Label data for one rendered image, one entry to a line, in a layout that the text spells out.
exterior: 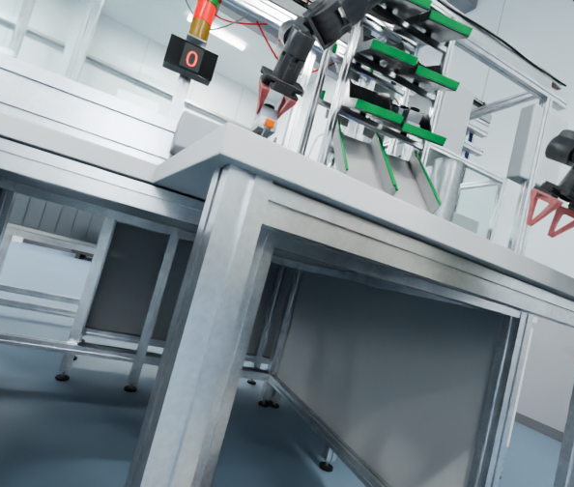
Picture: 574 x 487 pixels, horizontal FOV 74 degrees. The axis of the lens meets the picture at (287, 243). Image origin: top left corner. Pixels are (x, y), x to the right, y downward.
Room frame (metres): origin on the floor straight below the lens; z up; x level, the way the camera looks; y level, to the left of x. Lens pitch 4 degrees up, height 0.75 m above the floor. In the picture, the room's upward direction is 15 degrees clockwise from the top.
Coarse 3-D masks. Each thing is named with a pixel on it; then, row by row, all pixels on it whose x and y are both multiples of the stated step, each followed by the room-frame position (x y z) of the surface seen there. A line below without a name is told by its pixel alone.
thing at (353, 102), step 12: (348, 84) 1.03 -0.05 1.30; (348, 96) 1.00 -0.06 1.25; (360, 96) 1.16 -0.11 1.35; (372, 96) 1.16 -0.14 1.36; (384, 96) 1.09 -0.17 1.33; (360, 108) 0.92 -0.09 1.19; (372, 108) 0.92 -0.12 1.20; (384, 108) 0.92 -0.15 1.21; (384, 120) 1.00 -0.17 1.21; (396, 120) 0.94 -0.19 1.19
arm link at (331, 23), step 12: (336, 0) 0.73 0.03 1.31; (348, 0) 0.74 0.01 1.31; (360, 0) 0.74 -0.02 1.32; (372, 0) 0.74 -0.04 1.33; (324, 12) 0.74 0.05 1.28; (336, 12) 0.76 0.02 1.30; (348, 12) 0.75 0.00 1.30; (360, 12) 0.75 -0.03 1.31; (324, 24) 0.76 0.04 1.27; (336, 24) 0.77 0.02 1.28; (348, 24) 0.77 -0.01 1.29; (324, 36) 0.79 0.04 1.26; (336, 36) 0.78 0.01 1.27
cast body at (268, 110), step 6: (264, 108) 0.88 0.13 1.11; (270, 108) 0.88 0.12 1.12; (258, 114) 0.89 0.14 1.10; (264, 114) 0.88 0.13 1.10; (270, 114) 0.88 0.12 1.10; (276, 114) 0.89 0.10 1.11; (258, 120) 0.87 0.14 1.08; (264, 120) 0.87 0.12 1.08; (252, 126) 0.91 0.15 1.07; (258, 126) 0.86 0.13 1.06; (258, 132) 0.91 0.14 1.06; (270, 132) 0.88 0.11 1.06
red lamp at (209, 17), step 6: (198, 0) 0.92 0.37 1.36; (204, 0) 0.92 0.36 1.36; (198, 6) 0.92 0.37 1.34; (204, 6) 0.92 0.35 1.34; (210, 6) 0.92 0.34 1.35; (198, 12) 0.92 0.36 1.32; (204, 12) 0.92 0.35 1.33; (210, 12) 0.92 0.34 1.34; (204, 18) 0.92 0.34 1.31; (210, 18) 0.93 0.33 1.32; (210, 24) 0.94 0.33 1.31
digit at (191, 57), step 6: (186, 48) 0.91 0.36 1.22; (192, 48) 0.91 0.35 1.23; (198, 48) 0.92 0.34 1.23; (186, 54) 0.91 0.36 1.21; (192, 54) 0.92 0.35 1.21; (198, 54) 0.92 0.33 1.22; (180, 60) 0.91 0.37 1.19; (186, 60) 0.91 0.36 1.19; (192, 60) 0.92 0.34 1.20; (198, 60) 0.92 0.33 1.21; (186, 66) 0.91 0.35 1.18; (192, 66) 0.92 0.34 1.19; (198, 66) 0.92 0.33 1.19
